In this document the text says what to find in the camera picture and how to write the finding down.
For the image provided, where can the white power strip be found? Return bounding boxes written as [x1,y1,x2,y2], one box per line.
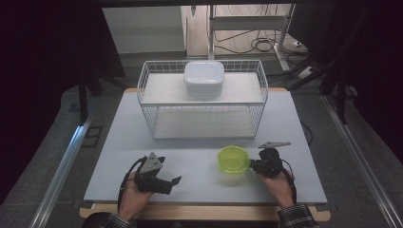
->
[297,66,317,80]

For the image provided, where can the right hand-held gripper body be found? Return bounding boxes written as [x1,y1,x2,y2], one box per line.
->
[251,141,292,179]

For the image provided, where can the green round plastic container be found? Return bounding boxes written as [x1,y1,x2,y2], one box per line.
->
[217,144,252,175]

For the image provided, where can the black cable beside table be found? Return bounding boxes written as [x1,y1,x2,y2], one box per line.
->
[299,121,315,147]

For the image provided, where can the person's right hand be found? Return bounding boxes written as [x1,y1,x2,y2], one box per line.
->
[257,170,297,209]

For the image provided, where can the tangled black floor cables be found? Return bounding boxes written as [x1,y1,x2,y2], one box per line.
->
[214,28,307,56]

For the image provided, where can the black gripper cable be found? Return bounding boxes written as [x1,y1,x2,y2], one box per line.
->
[117,156,147,212]
[279,158,298,204]

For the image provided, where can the white metal desk frame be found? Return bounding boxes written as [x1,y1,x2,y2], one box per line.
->
[207,3,297,73]

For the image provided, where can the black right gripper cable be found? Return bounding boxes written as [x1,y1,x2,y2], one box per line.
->
[279,158,298,204]

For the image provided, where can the grey cabinet panel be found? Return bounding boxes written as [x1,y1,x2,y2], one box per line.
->
[102,6,186,55]

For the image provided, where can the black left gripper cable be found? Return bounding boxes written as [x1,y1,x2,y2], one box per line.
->
[117,156,147,212]

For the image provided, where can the white lidded plastic container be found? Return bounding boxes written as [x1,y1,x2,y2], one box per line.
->
[182,60,226,99]

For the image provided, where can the white wire rack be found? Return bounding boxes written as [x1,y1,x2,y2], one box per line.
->
[136,59,270,141]

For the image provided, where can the black metal stand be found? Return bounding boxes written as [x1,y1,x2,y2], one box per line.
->
[77,72,107,125]

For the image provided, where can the person's left hand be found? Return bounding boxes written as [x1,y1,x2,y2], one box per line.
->
[118,170,154,221]

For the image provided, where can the aluminium floor rail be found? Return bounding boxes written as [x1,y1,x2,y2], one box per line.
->
[320,94,403,228]
[29,113,95,228]

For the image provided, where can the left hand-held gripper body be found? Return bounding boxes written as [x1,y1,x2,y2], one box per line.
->
[134,151,174,196]

